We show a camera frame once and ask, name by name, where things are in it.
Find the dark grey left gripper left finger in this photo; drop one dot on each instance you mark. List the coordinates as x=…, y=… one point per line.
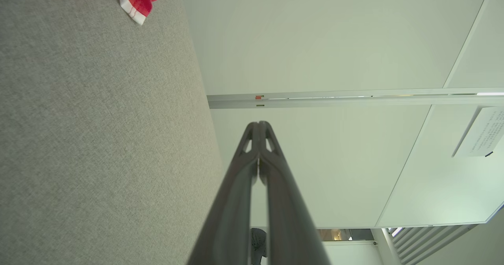
x=232, y=202

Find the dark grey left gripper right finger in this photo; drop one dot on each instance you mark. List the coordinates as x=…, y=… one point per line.
x=287, y=210

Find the grey slatted panel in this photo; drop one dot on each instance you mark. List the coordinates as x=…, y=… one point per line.
x=425, y=243

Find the white paper wall sign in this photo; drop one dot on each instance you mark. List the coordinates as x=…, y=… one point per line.
x=482, y=133

